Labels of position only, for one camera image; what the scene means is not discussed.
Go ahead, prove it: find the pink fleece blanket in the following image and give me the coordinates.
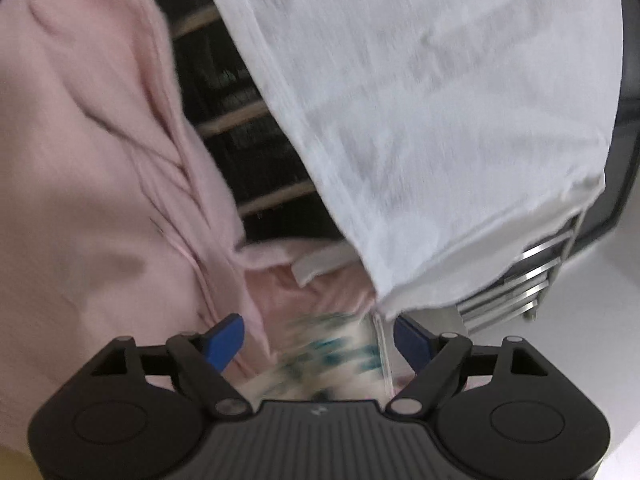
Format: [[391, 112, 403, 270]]
[[0, 0, 418, 458]]

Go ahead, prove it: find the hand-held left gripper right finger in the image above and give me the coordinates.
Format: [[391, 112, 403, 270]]
[[385, 312, 548, 417]]

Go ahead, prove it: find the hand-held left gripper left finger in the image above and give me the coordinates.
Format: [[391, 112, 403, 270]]
[[90, 312, 253, 418]]

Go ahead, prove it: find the white green-flowered garment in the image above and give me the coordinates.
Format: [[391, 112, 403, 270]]
[[245, 310, 398, 403]]

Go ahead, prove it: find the white hanging cloth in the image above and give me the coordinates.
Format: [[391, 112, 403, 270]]
[[197, 0, 626, 318]]

